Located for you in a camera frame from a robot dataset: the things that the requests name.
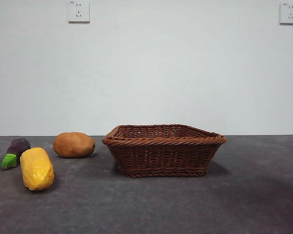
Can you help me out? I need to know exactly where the brown wicker basket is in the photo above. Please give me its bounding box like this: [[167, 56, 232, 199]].
[[102, 124, 227, 178]]

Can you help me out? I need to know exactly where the brown potato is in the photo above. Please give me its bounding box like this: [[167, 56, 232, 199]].
[[53, 132, 96, 159]]

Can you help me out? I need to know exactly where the yellow corn cob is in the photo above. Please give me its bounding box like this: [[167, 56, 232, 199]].
[[20, 147, 55, 191]]

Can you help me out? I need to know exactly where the purple eggplant with green stem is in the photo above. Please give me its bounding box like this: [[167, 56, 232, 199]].
[[0, 138, 31, 170]]

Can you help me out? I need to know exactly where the white wall socket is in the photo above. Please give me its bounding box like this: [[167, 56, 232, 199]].
[[279, 2, 293, 25], [68, 0, 90, 24]]

